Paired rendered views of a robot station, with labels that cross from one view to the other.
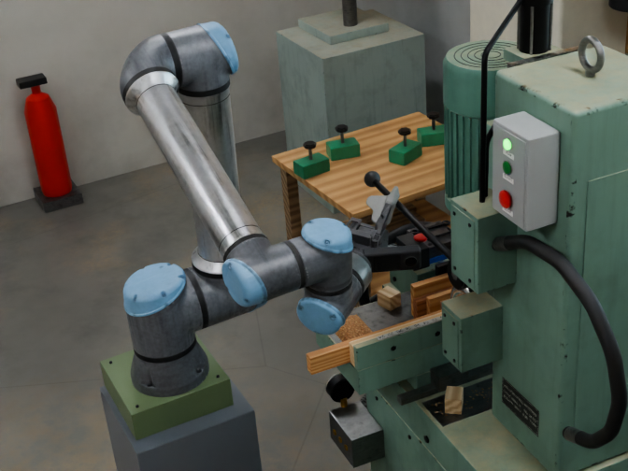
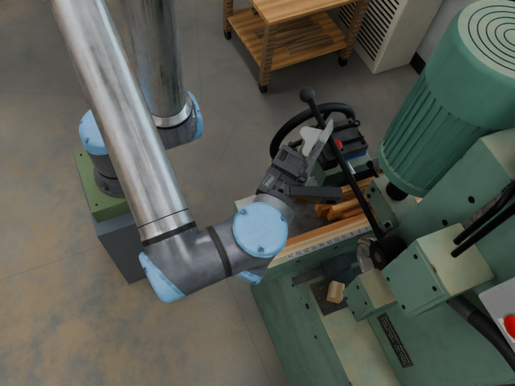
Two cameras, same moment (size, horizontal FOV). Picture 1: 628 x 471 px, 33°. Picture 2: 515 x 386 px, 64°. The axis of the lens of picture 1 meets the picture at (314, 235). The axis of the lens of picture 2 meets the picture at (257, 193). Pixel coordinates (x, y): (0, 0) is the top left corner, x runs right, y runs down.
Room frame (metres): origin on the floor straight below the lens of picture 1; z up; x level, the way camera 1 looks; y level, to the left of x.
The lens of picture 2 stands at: (1.41, 0.03, 1.83)
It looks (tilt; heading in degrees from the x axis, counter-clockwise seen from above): 61 degrees down; 351
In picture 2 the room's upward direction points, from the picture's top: 10 degrees clockwise
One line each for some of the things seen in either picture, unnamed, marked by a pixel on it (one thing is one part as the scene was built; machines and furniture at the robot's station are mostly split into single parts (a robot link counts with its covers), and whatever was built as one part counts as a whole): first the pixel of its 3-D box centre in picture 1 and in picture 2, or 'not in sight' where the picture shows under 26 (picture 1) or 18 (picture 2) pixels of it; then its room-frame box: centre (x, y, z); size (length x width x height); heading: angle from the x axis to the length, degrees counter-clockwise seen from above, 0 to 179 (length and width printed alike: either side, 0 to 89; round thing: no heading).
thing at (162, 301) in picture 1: (162, 307); (113, 139); (2.12, 0.37, 0.82); 0.17 x 0.15 x 0.18; 116
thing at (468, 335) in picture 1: (471, 330); (375, 292); (1.63, -0.28, 1.02); 0.09 x 0.07 x 0.12; 112
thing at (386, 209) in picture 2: not in sight; (392, 207); (1.84, -0.36, 0.99); 0.14 x 0.07 x 0.09; 22
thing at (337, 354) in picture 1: (454, 316); (350, 224); (1.83, -0.28, 0.92); 0.66 x 0.02 x 0.04; 112
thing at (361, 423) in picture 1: (355, 434); not in sight; (1.89, -0.06, 0.58); 0.12 x 0.08 x 0.08; 22
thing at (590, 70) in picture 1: (591, 56); not in sight; (1.59, -0.46, 1.55); 0.06 x 0.02 x 0.07; 22
